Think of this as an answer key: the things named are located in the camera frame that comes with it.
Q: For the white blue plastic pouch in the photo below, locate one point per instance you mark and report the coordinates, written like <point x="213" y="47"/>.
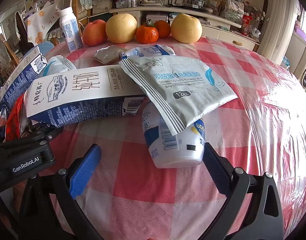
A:
<point x="58" y="65"/>

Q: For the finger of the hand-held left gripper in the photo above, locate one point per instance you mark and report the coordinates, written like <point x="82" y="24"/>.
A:
<point x="43" y="133"/>

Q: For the white yoghurt bottle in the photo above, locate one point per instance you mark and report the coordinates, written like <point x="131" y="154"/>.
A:
<point x="71" y="32"/>

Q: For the white and blue milk carton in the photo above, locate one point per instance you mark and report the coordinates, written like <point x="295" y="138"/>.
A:
<point x="18" y="80"/>
<point x="75" y="90"/>

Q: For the blue stool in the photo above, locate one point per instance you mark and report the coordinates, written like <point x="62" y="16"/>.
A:
<point x="46" y="47"/>

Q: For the white TV cabinet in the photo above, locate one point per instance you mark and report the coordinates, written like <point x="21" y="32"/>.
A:
<point x="212" y="31"/>

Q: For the light wooden chair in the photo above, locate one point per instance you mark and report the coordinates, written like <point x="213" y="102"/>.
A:
<point x="10" y="52"/>

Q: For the large yellow pear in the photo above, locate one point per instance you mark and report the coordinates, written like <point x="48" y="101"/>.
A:
<point x="121" y="28"/>

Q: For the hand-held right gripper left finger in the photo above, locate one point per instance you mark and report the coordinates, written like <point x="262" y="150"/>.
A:
<point x="85" y="172"/>

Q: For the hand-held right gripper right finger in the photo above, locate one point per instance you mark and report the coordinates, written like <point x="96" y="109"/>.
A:
<point x="215" y="170"/>

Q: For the grey wet wipe packet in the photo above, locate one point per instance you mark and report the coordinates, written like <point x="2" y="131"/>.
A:
<point x="178" y="85"/>

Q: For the white plastic bottle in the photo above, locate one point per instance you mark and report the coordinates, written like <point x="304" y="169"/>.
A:
<point x="173" y="152"/>

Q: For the silver foil packet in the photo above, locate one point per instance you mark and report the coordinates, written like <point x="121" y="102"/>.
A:
<point x="106" y="53"/>

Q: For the orange tangerine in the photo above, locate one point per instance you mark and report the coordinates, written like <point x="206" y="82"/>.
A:
<point x="164" y="28"/>
<point x="146" y="35"/>

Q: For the brown cardboard box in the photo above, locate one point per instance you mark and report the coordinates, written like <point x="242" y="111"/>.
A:
<point x="214" y="3"/>

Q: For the red snack wrapper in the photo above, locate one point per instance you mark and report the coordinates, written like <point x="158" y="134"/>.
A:
<point x="14" y="120"/>

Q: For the small yellow pear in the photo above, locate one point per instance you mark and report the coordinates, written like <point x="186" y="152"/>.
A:
<point x="186" y="27"/>

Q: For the red apple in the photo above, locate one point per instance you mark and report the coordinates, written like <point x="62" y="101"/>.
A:
<point x="94" y="33"/>

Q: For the orange print tablecloth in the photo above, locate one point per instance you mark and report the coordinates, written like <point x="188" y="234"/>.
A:
<point x="40" y="20"/>

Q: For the dark wooden chair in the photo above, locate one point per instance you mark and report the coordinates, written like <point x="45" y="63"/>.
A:
<point x="23" y="30"/>

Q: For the white blue milk pouch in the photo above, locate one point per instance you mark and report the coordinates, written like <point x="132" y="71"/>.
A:
<point x="148" y="51"/>

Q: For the clear plastic bag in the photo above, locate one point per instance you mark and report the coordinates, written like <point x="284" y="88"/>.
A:
<point x="232" y="8"/>

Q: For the red checkered tablecloth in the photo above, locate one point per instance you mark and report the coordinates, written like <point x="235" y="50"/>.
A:
<point x="242" y="130"/>

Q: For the pack of small bottles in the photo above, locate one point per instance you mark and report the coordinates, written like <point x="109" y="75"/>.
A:
<point x="125" y="3"/>

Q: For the red plastic bag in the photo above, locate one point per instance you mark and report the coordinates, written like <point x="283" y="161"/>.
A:
<point x="246" y="25"/>

